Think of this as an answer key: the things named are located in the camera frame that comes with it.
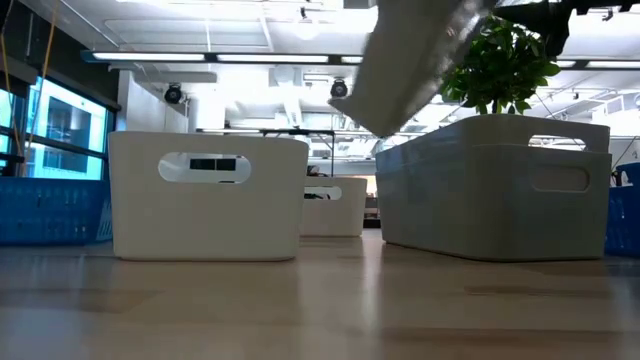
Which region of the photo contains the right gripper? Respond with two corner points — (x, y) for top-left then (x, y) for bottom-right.
(492, 0), (574, 57)

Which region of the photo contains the grey plastic basket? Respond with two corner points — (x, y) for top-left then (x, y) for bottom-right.
(374, 143), (613, 262)
(374, 113), (612, 174)

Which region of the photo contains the white plastic basket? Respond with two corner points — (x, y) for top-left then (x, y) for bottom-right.
(299, 176), (369, 238)
(327, 0), (499, 140)
(107, 130), (310, 262)

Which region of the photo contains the green leafy plant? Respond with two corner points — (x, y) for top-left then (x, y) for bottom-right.
(438, 13), (562, 117)

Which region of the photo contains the blue mesh plastic basket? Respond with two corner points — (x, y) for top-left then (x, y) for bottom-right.
(603, 161), (640, 259)
(0, 176), (115, 247)

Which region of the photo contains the linear ceiling light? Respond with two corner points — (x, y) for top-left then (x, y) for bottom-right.
(82, 49), (640, 71)

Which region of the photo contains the large glass window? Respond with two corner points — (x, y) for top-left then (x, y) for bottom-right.
(0, 74), (119, 182)

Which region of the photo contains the yellow cable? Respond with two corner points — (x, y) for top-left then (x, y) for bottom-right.
(0, 0), (59, 176)

